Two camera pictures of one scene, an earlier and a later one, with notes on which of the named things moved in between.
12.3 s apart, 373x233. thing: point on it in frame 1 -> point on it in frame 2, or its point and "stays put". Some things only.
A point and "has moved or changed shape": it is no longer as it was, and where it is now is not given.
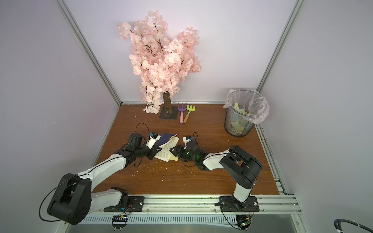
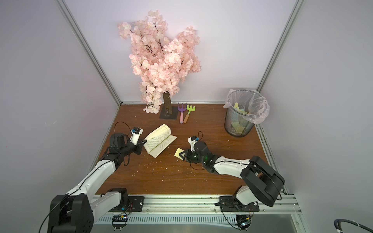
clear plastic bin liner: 249,105 stays put
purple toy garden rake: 181,109 stays put
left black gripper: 153,151 -> 139,146
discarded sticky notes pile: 239,127 stays put
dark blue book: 166,141 has moved or changed shape
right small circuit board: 244,221 stays put
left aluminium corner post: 89,50 stays put
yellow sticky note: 172,157 has moved or changed shape
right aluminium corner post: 280,44 stays put
